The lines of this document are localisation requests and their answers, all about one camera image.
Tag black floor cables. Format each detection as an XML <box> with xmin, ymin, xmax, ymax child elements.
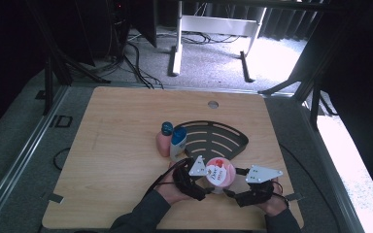
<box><xmin>122</xmin><ymin>40</ymin><xmax>165</xmax><ymax>90</ymax></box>

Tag person's right hand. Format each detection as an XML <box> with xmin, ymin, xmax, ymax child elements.
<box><xmin>255</xmin><ymin>180</ymin><xmax>289</xmax><ymax>217</ymax></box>

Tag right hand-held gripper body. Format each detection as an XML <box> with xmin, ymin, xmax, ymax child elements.
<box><xmin>234</xmin><ymin>164</ymin><xmax>285</xmax><ymax>208</ymax></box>

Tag person's left hand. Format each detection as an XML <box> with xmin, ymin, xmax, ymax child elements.
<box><xmin>156</xmin><ymin>162</ymin><xmax>192</xmax><ymax>206</ymax></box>

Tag white desk frame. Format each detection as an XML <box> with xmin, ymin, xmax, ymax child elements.
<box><xmin>167</xmin><ymin>0</ymin><xmax>268</xmax><ymax>83</ymax></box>

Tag white bottle with blue cap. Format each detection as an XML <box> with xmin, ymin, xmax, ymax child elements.
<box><xmin>169</xmin><ymin>125</ymin><xmax>188</xmax><ymax>163</ymax></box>

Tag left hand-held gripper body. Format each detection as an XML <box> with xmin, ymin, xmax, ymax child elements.
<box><xmin>172</xmin><ymin>154</ymin><xmax>209</xmax><ymax>202</ymax></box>

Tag black metal stand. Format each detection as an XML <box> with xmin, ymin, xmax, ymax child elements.
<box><xmin>257</xmin><ymin>6</ymin><xmax>339</xmax><ymax>129</ymax></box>
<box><xmin>25</xmin><ymin>0</ymin><xmax>111</xmax><ymax>116</ymax></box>

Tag pink bottle with dark cap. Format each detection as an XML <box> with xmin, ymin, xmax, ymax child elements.
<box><xmin>155</xmin><ymin>121</ymin><xmax>175</xmax><ymax>158</ymax></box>

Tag aluminium rail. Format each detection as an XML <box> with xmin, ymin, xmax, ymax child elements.
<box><xmin>299</xmin><ymin>96</ymin><xmax>367</xmax><ymax>233</ymax></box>
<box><xmin>0</xmin><ymin>84</ymin><xmax>70</xmax><ymax>233</ymax></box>

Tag black cabinet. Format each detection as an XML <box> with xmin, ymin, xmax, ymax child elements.
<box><xmin>74</xmin><ymin>0</ymin><xmax>158</xmax><ymax>67</ymax></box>

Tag large pink bottle white label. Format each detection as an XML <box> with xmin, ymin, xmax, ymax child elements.
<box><xmin>205</xmin><ymin>156</ymin><xmax>237</xmax><ymax>195</ymax></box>

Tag black cables under desk frame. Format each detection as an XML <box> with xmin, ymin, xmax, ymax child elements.
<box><xmin>180</xmin><ymin>30</ymin><xmax>242</xmax><ymax>46</ymax></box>

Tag black slotted corner shelf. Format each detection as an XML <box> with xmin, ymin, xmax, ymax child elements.
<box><xmin>174</xmin><ymin>120</ymin><xmax>250</xmax><ymax>164</ymax></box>

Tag dark curtain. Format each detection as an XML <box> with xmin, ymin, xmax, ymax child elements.
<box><xmin>261</xmin><ymin>6</ymin><xmax>319</xmax><ymax>43</ymax></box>

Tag grey tape piece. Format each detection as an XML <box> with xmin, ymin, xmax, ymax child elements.
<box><xmin>40</xmin><ymin>192</ymin><xmax>64</xmax><ymax>204</ymax></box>
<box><xmin>285</xmin><ymin>192</ymin><xmax>305</xmax><ymax>202</ymax></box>

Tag left hand-held gripper cable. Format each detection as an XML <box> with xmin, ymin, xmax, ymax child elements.
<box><xmin>144</xmin><ymin>157</ymin><xmax>189</xmax><ymax>198</ymax></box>

